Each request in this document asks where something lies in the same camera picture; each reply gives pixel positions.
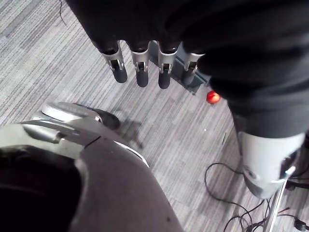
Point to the grey metal shelf base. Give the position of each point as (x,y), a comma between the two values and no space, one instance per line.
(187,71)

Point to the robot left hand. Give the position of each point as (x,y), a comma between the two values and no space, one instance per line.
(241,48)

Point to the dark robot foot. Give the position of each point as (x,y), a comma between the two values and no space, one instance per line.
(106,117)

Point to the silver robot leg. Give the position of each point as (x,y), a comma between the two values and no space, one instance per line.
(79,169)

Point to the red apple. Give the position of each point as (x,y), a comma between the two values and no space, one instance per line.
(213,97)

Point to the silver metal pole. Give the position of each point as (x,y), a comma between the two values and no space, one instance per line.
(280,200)

